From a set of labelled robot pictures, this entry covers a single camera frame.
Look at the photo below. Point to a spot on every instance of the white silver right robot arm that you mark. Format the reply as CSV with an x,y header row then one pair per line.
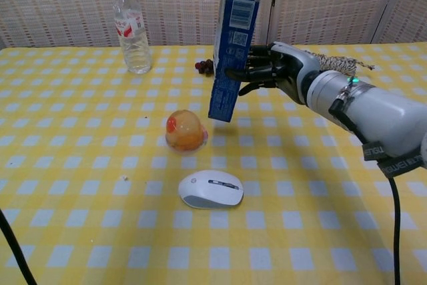
x,y
377,111

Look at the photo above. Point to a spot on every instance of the dark red grape bunch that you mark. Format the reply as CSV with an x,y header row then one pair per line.
x,y
205,66

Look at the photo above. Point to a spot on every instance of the clear plastic water bottle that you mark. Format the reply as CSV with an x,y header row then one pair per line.
x,y
135,48

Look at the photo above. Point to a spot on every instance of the woven folding screen panel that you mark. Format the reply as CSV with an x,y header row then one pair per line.
x,y
60,4
410,4
333,4
180,4

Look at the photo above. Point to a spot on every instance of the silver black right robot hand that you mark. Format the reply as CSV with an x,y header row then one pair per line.
x,y
290,68

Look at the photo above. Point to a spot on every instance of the orange fruit jelly cup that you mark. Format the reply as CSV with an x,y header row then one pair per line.
x,y
185,131

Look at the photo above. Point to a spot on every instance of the white computer mouse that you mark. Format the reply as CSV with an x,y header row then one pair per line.
x,y
210,190

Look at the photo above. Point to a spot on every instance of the yellow white checked tablecloth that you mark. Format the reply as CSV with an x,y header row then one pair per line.
x,y
100,151

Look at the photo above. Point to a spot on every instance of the blue toothpaste box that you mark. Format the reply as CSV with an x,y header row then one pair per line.
x,y
230,51

